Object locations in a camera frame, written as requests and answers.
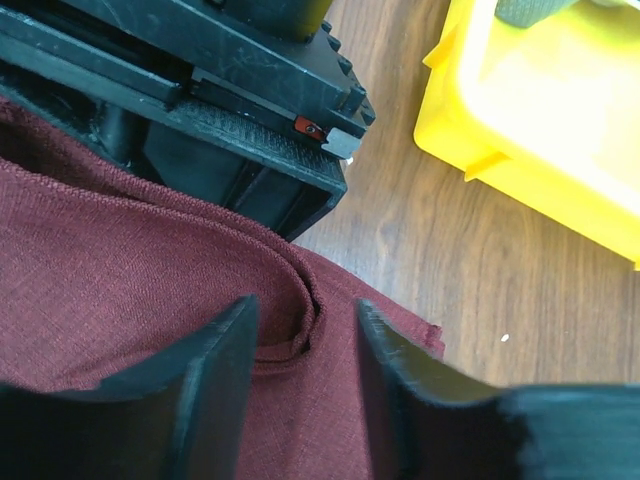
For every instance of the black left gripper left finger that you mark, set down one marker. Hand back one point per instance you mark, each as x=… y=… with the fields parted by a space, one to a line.
x=177 y=414

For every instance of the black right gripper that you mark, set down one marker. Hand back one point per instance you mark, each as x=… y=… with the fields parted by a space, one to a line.
x=143 y=85

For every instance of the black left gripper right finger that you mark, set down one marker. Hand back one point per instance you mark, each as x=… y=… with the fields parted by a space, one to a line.
x=426 y=420

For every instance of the dark red cloth napkin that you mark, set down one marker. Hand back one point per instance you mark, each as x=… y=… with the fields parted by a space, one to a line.
x=101 y=269

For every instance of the yellow plastic tray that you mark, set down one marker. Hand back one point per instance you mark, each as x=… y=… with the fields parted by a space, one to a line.
x=548 y=115

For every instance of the grey mug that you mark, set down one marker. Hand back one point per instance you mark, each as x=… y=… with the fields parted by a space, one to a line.
x=526 y=13

